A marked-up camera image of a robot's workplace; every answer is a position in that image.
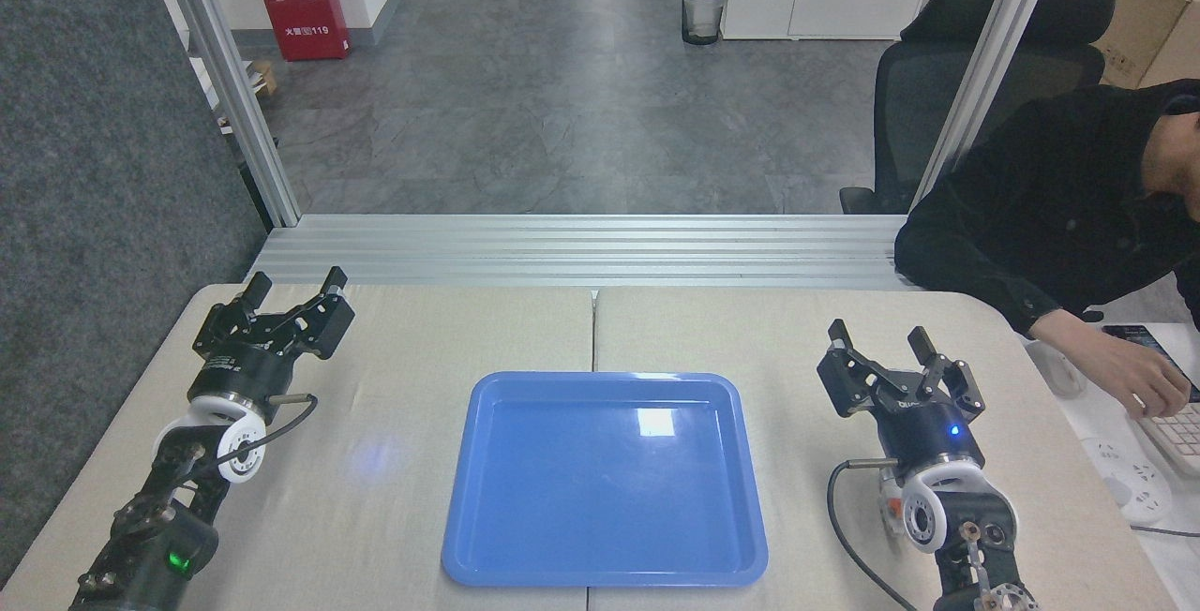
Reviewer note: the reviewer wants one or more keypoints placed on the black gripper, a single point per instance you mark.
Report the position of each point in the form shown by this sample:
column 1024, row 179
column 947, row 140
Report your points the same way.
column 242, row 375
column 928, row 433

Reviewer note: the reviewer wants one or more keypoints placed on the black smartphone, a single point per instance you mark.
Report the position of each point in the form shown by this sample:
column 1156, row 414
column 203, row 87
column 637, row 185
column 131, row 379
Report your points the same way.
column 1139, row 336

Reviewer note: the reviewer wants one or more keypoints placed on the blue plastic tray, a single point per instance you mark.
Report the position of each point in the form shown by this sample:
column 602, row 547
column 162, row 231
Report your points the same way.
column 600, row 489

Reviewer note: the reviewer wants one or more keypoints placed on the person's hand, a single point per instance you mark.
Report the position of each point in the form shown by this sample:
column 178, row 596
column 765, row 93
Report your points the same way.
column 1130, row 369

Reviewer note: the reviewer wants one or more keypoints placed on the white computer mouse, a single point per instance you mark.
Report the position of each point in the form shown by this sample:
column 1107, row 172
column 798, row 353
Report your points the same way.
column 1055, row 369

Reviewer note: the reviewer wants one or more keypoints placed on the grey felt partition panel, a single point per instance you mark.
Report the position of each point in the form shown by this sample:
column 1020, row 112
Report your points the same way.
column 94, row 217

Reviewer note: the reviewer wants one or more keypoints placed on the person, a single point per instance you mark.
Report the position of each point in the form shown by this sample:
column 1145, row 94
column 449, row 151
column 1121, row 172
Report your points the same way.
column 1031, row 208

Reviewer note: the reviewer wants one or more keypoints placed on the white power strip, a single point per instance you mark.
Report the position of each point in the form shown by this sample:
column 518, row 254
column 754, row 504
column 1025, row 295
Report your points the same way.
column 1130, row 480

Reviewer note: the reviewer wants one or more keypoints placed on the black office chair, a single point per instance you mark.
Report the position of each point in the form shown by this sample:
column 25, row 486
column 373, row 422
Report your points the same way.
column 928, row 105

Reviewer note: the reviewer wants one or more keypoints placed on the white keyboard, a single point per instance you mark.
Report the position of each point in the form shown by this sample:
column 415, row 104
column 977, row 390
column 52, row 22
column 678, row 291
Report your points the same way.
column 1179, row 438

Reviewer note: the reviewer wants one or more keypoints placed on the red fire extinguisher box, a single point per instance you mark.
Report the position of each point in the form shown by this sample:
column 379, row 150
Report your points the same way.
column 298, row 0

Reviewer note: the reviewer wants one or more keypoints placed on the brown cardboard box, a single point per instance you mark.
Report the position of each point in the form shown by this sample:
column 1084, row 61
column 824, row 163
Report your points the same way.
column 1139, row 16

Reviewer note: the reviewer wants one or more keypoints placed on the silver aluminium post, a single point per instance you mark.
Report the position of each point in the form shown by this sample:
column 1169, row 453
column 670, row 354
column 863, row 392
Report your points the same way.
column 239, row 96
column 984, row 67

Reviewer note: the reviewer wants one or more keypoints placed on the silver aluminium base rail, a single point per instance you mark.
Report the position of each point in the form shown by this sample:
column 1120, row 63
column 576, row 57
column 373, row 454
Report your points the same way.
column 581, row 250

